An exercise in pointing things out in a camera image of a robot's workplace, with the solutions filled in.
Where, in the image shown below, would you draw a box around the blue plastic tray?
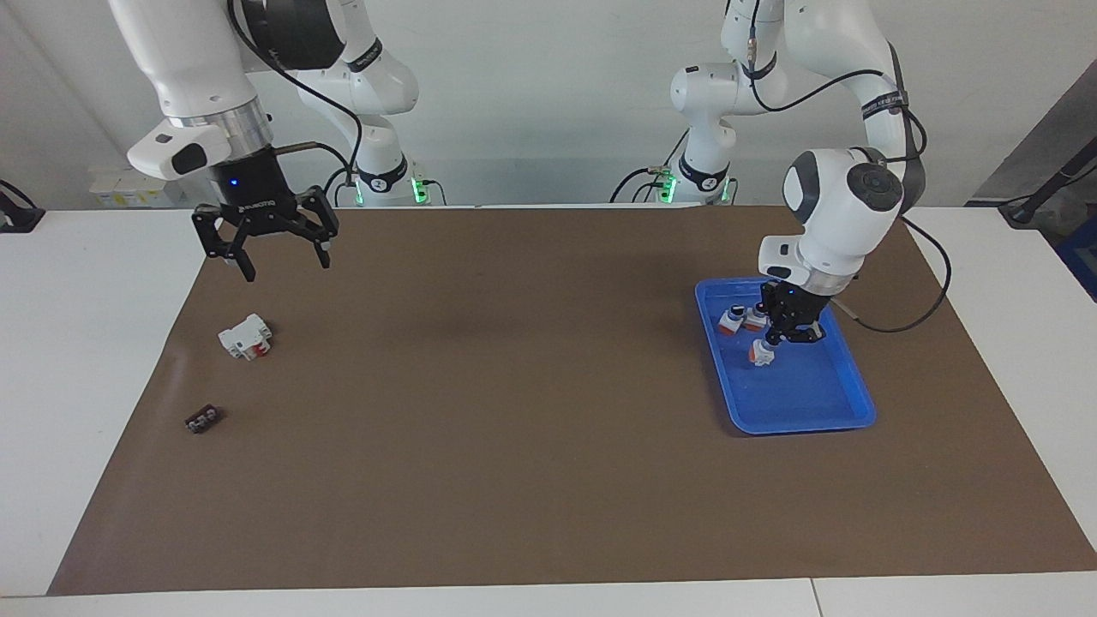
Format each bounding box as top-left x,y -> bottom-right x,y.
695,275 -> 878,436

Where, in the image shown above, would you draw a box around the white red circuit breaker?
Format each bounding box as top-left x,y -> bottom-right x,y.
218,314 -> 273,362

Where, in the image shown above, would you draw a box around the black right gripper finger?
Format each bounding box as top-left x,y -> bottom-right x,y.
273,190 -> 340,271
190,203 -> 258,284

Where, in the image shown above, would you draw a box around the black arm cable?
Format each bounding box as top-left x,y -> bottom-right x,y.
741,0 -> 952,334
227,0 -> 363,185

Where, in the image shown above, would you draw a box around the black right base cable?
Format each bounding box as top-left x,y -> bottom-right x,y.
319,165 -> 361,208

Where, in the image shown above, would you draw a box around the blue crate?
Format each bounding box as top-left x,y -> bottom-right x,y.
1056,236 -> 1097,303

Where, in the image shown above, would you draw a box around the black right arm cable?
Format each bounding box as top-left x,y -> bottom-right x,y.
227,0 -> 363,185

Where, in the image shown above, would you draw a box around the brown table mat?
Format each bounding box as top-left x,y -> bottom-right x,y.
47,206 -> 1097,596

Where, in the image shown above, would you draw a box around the black base cable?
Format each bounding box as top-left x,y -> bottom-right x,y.
319,165 -> 361,208
610,129 -> 692,205

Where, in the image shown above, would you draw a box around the white background boxes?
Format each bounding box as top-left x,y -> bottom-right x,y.
90,167 -> 168,208

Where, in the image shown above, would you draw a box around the black clamp mount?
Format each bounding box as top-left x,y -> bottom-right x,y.
0,180 -> 45,234

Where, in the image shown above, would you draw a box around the black left base cable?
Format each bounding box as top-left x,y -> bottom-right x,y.
610,129 -> 692,205

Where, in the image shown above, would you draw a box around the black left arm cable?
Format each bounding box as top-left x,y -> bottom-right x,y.
741,0 -> 952,334

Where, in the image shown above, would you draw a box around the black stand with pole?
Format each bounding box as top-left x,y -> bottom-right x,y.
998,137 -> 1097,229

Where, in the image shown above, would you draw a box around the grey partition board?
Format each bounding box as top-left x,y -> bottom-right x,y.
968,60 -> 1097,207

